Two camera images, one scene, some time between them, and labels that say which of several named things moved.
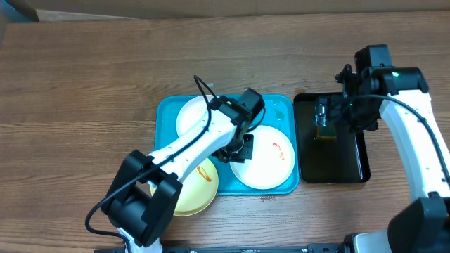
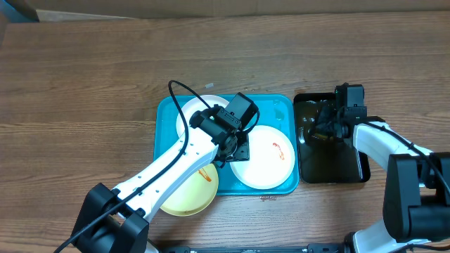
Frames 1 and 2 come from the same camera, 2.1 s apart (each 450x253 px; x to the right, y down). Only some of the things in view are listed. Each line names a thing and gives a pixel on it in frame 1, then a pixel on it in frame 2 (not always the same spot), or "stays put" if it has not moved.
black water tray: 328,154 stays put
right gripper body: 349,114 -> 328,126
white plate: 273,161 stays put
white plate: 190,112 stays put
